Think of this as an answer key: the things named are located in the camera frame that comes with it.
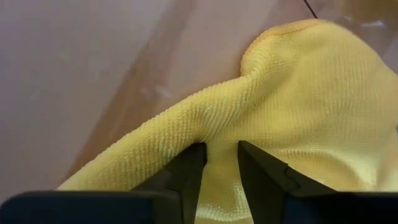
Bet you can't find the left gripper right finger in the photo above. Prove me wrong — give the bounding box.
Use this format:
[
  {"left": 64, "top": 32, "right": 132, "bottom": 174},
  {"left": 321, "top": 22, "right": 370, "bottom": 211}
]
[{"left": 238, "top": 140, "right": 336, "bottom": 224}]

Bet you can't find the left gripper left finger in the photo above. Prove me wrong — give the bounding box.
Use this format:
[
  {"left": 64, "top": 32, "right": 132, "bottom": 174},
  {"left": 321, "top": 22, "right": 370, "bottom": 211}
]
[{"left": 133, "top": 142, "right": 208, "bottom": 224}]

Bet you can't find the yellow microfiber towel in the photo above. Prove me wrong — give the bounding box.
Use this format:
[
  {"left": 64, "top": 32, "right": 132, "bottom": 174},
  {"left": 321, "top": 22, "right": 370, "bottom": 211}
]
[{"left": 57, "top": 17, "right": 398, "bottom": 224}]

